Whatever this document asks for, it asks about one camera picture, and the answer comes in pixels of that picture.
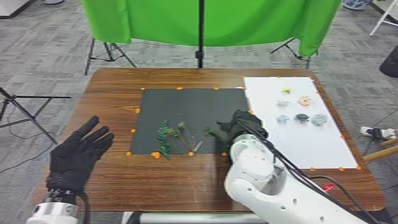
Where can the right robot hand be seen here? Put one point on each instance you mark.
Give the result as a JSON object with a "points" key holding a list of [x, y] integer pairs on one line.
{"points": [[243, 123]]}

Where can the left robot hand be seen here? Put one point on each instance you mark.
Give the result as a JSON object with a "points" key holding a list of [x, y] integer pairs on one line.
{"points": [[73, 156]]}

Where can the dark green sprig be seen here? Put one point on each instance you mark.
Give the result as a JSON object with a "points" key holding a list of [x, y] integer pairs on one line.
{"points": [[213, 134]]}

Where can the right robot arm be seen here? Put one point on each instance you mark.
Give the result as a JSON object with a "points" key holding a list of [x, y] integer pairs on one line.
{"points": [[259, 180]]}

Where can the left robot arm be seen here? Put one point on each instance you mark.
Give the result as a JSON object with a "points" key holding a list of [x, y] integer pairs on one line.
{"points": [[53, 211]]}

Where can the white flower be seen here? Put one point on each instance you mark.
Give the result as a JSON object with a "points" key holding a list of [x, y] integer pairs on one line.
{"points": [[282, 104]]}

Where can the dark mat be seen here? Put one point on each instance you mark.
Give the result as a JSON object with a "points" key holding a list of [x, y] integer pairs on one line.
{"points": [[188, 113]]}

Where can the dark green flower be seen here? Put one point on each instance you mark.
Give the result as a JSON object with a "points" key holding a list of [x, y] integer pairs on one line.
{"points": [[302, 116]]}

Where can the thin green sprig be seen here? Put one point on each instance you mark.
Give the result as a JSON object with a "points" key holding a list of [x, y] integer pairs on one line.
{"points": [[181, 126], [172, 132]]}

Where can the white sheet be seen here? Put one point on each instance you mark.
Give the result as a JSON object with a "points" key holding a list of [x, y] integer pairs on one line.
{"points": [[295, 143]]}

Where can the pink flower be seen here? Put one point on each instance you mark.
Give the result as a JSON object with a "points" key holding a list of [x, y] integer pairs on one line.
{"points": [[304, 101]]}

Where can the yellow flower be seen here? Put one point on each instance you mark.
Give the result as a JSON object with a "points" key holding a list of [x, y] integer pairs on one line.
{"points": [[286, 90]]}

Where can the pale blue flower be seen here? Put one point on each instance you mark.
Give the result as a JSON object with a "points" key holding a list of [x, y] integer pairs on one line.
{"points": [[320, 119]]}

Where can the leafy green sprig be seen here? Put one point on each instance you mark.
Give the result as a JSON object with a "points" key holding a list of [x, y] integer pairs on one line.
{"points": [[162, 140]]}

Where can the black tripod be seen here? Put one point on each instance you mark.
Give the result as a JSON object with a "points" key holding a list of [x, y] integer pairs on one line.
{"points": [[23, 110]]}

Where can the white power strip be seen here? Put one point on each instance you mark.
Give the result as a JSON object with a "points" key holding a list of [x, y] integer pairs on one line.
{"points": [[378, 132]]}

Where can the black stand legs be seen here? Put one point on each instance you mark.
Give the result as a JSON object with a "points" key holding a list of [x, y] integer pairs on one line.
{"points": [[295, 50], [108, 53]]}

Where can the wooden stick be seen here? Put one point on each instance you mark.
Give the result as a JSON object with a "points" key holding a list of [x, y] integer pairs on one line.
{"points": [[382, 154]]}

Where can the pale grey bar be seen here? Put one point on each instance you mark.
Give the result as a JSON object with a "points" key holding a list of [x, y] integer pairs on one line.
{"points": [[195, 218]]}

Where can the black stand pole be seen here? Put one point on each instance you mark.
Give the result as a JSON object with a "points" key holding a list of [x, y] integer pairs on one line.
{"points": [[201, 33]]}

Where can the black bin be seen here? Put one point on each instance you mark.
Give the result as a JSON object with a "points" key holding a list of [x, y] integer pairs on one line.
{"points": [[391, 61]]}

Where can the white rack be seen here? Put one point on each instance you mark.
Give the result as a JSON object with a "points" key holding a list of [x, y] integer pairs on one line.
{"points": [[385, 18]]}

